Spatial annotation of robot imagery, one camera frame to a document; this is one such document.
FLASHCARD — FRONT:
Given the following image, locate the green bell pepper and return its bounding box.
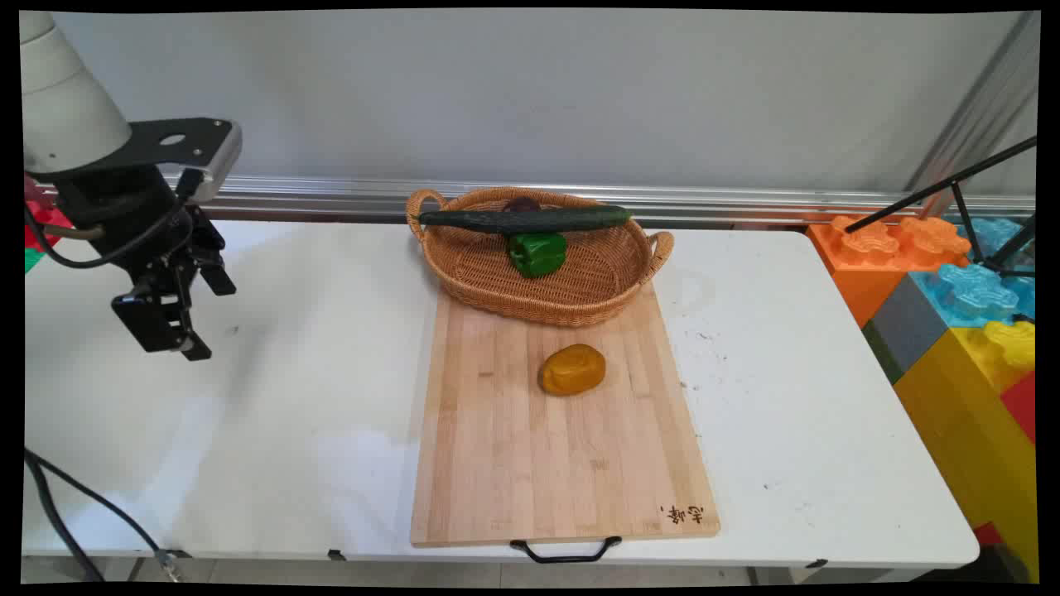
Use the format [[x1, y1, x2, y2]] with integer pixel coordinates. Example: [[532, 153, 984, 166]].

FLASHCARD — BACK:
[[508, 232, 569, 279]]

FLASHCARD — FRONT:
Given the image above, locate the long dark green cucumber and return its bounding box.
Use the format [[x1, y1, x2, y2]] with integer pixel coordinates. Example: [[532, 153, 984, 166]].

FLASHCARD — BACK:
[[417, 205, 634, 236]]

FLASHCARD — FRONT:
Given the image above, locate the woven wicker basket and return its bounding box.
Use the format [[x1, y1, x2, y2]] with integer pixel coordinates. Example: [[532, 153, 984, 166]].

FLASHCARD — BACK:
[[405, 186, 675, 328]]

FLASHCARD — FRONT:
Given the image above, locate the small blue toy block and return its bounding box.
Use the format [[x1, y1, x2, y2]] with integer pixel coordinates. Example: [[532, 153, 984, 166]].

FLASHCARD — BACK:
[[956, 216, 1036, 267]]

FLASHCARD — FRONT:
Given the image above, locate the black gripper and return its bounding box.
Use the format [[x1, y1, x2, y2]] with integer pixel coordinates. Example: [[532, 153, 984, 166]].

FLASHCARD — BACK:
[[51, 164, 238, 362]]

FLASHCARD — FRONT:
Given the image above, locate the bamboo cutting board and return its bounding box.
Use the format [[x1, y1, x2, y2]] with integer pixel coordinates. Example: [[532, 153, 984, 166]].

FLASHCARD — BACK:
[[409, 281, 721, 548]]

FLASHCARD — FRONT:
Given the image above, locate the black tripod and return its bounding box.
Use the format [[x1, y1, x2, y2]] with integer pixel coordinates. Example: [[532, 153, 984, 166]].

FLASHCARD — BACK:
[[844, 136, 1038, 279]]

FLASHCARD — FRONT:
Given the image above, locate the orange-yellow potato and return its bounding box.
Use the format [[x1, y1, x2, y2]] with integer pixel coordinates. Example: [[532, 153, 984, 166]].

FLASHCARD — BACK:
[[540, 344, 607, 397]]

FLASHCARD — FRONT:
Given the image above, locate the red toy block beside yellow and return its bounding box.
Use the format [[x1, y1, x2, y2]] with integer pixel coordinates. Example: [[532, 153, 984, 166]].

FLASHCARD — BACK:
[[1000, 370, 1038, 445]]

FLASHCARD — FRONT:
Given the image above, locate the black cutting board handle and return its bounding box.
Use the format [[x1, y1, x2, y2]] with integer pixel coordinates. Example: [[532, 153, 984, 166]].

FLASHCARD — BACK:
[[509, 536, 623, 565]]

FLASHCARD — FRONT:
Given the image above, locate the grey toy block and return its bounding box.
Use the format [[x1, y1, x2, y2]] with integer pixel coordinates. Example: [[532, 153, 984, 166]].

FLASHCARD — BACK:
[[861, 273, 949, 384]]

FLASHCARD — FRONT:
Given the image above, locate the aluminium rail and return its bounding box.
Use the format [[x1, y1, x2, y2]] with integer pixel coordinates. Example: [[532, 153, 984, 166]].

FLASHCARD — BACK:
[[33, 174, 1036, 231]]

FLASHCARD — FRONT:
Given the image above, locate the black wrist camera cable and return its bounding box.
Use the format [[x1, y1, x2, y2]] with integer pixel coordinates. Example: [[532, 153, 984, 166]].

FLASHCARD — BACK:
[[24, 168, 205, 271]]

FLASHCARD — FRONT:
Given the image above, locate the black cable with metal connector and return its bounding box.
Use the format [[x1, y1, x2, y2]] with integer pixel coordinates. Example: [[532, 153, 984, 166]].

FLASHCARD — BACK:
[[24, 448, 181, 584]]

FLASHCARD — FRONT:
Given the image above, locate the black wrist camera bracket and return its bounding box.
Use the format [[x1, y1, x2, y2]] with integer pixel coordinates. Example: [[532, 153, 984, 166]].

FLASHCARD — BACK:
[[58, 118, 243, 204]]

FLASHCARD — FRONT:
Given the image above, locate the orange toy block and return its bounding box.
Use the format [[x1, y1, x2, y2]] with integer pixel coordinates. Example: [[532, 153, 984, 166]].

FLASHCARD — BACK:
[[806, 214, 972, 329]]

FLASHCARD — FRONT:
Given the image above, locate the aluminium frame post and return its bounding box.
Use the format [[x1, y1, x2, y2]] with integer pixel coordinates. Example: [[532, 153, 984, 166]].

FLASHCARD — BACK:
[[904, 12, 1041, 218]]

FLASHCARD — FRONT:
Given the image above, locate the thick black cable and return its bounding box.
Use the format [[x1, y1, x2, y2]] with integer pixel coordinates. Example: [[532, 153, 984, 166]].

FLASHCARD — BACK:
[[24, 449, 106, 584]]

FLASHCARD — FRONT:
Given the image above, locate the large blue toy block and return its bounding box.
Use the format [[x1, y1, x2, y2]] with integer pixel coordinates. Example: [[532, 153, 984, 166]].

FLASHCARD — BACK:
[[909, 262, 1036, 329]]

